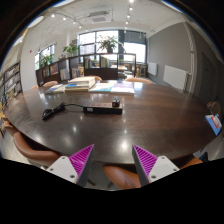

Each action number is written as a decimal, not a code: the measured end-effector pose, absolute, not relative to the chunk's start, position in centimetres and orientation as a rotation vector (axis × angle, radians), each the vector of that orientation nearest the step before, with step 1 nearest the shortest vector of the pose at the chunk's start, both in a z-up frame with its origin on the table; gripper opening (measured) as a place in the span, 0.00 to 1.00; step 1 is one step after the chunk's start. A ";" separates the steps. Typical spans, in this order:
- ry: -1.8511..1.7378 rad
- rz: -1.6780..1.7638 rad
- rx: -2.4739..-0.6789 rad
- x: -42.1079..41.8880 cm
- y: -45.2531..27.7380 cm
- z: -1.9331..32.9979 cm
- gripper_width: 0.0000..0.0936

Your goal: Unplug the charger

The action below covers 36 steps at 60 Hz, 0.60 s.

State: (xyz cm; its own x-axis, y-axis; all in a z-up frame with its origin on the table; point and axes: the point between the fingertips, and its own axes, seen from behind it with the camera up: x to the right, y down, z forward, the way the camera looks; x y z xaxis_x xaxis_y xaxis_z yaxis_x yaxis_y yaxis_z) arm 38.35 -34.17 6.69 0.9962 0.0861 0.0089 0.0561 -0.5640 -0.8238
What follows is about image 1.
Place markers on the ceiling air conditioner unit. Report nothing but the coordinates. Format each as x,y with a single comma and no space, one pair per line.
99,16

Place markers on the brown bag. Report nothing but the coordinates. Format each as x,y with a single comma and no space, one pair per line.
214,108

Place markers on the ceiling lights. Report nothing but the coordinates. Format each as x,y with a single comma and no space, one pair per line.
128,16

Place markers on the blue and red box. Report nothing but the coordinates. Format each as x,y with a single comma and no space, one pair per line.
213,124

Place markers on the white and blue illustrated book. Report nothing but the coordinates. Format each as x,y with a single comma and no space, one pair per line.
101,87

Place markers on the brown leather chair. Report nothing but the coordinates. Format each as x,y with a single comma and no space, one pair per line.
121,176
50,83
97,78
138,80
7,126
33,151
192,162

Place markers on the dark low shelf unit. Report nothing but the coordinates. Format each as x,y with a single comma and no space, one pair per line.
100,71

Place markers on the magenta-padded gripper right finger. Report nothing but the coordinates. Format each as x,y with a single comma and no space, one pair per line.
156,168

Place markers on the stack of cream books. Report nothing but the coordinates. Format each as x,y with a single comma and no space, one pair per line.
80,84

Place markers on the purple and white book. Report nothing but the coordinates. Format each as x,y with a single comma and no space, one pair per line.
122,88

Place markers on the small potted green plant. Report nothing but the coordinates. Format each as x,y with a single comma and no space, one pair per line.
46,60

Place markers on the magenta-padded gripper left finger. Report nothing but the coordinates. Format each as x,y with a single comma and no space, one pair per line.
68,168

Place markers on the medium potted green plant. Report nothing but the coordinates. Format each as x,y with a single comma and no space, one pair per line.
71,49

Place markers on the tall wall bookshelf unit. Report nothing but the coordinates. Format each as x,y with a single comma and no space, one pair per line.
10,83

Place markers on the small white wall radiator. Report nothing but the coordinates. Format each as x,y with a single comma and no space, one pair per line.
152,68

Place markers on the thin blue book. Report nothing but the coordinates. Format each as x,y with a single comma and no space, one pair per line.
56,89

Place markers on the large potted green plant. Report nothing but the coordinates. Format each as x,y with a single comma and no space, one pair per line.
108,43

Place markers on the large white wall radiator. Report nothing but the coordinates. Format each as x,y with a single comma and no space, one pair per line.
175,77

